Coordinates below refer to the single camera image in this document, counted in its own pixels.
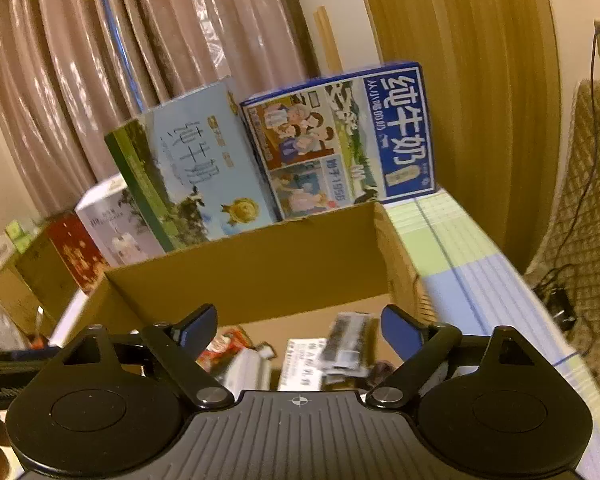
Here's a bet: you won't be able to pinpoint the cardboard box on floor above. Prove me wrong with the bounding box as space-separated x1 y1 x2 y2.
0 234 78 338

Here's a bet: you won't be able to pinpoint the clear sachet packets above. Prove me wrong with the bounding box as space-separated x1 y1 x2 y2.
317 312 373 378

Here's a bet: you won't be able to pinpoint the checkered tablecloth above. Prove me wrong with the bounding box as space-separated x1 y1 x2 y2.
385 190 600 479

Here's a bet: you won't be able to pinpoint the red candy packet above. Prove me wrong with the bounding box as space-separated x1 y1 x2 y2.
197 326 253 375

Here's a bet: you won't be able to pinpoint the green blue milk carton box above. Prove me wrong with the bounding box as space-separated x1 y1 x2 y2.
105 77 282 252

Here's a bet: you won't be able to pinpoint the black power cable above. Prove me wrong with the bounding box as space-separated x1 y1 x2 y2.
529 29 600 334

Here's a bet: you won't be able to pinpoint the white humidifier box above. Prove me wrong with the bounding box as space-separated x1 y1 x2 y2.
74 174 164 268

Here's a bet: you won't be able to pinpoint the beige curtain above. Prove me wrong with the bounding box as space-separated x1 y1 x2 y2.
0 0 318 217

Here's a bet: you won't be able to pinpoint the red gift box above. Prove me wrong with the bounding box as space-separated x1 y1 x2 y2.
45 211 109 295

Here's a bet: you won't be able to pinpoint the wooden sticks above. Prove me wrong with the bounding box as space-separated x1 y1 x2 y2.
313 6 343 74

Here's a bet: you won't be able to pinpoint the white tube box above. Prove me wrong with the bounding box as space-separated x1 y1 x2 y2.
220 344 276 398

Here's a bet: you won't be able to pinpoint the brown cardboard box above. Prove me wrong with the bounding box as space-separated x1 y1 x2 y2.
49 199 439 396

